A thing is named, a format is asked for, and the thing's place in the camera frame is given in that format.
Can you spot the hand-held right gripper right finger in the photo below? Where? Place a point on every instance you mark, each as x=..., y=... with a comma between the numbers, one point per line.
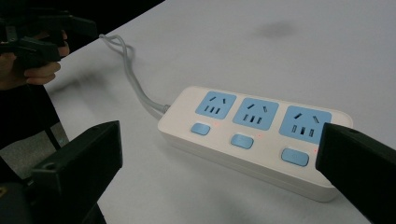
x=358, y=165

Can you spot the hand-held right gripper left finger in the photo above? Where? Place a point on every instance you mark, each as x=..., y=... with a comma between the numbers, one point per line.
x=84, y=158

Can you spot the white power strip blue sockets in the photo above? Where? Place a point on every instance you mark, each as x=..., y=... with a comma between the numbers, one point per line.
x=249, y=146

